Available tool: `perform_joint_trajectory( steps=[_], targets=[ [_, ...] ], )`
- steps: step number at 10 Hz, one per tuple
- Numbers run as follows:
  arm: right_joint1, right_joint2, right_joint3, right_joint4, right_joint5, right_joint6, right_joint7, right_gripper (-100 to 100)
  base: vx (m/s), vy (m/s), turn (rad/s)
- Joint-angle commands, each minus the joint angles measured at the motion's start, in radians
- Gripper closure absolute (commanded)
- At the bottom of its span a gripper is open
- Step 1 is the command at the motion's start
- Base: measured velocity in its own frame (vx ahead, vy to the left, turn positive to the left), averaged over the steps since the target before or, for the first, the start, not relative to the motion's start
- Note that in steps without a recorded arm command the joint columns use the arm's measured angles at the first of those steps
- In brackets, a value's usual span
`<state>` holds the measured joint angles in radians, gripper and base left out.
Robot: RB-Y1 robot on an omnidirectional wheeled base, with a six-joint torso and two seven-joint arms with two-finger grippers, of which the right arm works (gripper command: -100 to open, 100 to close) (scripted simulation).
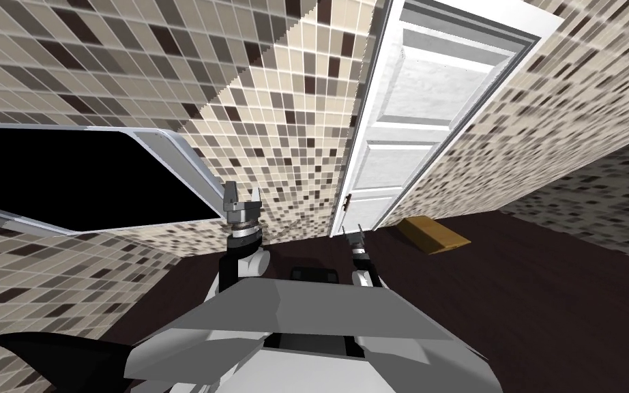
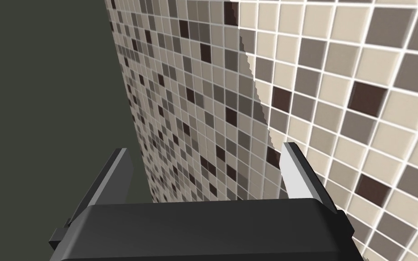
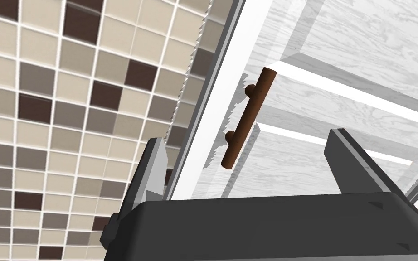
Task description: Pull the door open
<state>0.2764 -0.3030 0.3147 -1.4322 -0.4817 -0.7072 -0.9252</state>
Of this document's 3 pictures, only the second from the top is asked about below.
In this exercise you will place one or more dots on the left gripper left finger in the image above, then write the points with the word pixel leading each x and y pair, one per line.
pixel 110 185

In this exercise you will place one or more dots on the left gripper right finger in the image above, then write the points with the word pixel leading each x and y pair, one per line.
pixel 300 177

